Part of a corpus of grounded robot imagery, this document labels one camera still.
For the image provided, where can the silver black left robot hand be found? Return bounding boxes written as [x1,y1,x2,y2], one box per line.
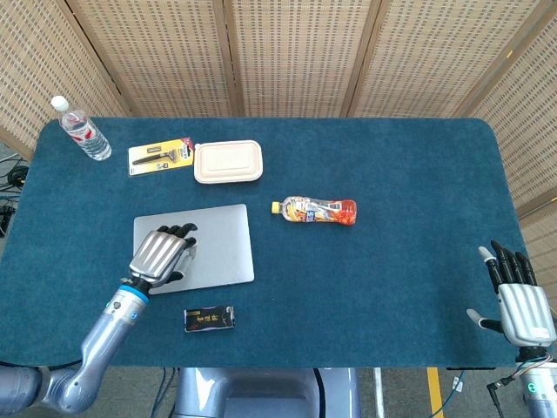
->
[128,222,198,288]

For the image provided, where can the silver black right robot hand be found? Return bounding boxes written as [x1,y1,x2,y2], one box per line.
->
[466,239,557,349]

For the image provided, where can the grey laptop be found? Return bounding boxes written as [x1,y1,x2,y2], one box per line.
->
[132,203,256,296]

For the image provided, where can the black ink box gold characters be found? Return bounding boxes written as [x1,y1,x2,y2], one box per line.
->
[183,305,236,334]

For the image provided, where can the beige lidded lunch box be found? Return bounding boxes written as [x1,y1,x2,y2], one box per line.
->
[193,139,264,185]

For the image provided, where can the clear water bottle red label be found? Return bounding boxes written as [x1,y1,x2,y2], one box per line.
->
[50,95,113,162]

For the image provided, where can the blue carpet table cover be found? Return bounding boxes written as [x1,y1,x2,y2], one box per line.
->
[0,116,535,369]

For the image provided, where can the orange tea plastic bottle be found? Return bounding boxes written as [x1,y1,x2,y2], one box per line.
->
[271,196,358,227]

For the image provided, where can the grey robot torso base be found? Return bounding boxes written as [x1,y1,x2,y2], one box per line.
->
[173,367,362,418]

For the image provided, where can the woven bamboo folding screen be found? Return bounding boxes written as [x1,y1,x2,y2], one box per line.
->
[0,0,557,280]

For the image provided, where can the black plug cable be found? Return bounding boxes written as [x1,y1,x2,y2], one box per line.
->
[486,356,554,400]

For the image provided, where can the blue floor cable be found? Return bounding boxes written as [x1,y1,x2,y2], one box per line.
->
[433,369,467,418]
[150,367,180,418]

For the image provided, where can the black floor cable bundle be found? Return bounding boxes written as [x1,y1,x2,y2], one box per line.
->
[0,156,31,239]

